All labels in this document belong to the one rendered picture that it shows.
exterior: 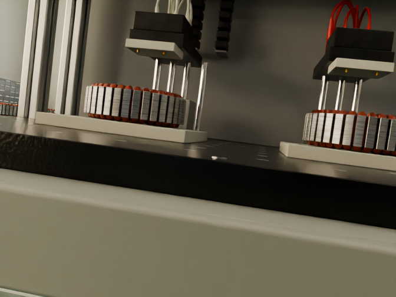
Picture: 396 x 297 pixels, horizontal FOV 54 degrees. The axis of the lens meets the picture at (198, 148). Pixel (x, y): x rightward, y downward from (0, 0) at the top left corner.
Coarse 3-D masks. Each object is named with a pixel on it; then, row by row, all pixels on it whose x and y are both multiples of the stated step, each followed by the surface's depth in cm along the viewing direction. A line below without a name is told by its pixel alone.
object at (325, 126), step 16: (320, 112) 38; (336, 112) 37; (352, 112) 36; (304, 128) 41; (320, 128) 38; (336, 128) 36; (352, 128) 35; (368, 128) 35; (384, 128) 35; (320, 144) 38; (336, 144) 37; (352, 144) 36; (368, 144) 35; (384, 144) 35
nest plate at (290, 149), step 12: (288, 144) 34; (300, 144) 35; (288, 156) 34; (300, 156) 34; (312, 156) 34; (324, 156) 34; (336, 156) 33; (348, 156) 33; (360, 156) 33; (372, 156) 33; (384, 156) 33; (372, 168) 33; (384, 168) 33
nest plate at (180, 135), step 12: (36, 120) 38; (48, 120) 38; (60, 120) 37; (72, 120) 37; (84, 120) 37; (96, 120) 37; (108, 120) 38; (108, 132) 37; (120, 132) 36; (132, 132) 36; (144, 132) 36; (156, 132) 36; (168, 132) 36; (180, 132) 36; (192, 132) 39; (204, 132) 47
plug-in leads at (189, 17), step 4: (172, 0) 60; (176, 0) 56; (188, 0) 56; (156, 4) 56; (172, 4) 60; (176, 4) 55; (180, 4) 59; (188, 4) 56; (156, 8) 56; (168, 8) 59; (172, 8) 60; (176, 8) 55; (188, 8) 56; (192, 8) 58; (168, 12) 59; (172, 12) 60; (176, 12) 55; (188, 12) 55; (192, 12) 58; (188, 16) 55; (192, 16) 58; (188, 20) 55
